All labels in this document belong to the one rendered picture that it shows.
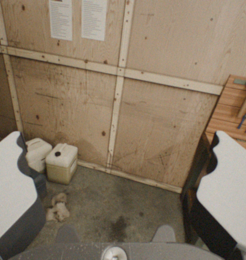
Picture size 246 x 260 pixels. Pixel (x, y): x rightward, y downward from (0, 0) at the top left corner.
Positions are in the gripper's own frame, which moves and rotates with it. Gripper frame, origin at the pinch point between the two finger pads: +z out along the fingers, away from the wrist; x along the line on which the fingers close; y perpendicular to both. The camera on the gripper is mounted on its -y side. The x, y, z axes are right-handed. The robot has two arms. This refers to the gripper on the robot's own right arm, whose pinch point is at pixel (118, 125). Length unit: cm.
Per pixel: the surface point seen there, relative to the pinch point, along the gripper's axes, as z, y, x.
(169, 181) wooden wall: 128, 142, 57
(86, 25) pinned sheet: 155, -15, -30
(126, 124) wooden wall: 143, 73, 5
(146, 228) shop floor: 78, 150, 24
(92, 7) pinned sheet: 153, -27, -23
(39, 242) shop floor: 61, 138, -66
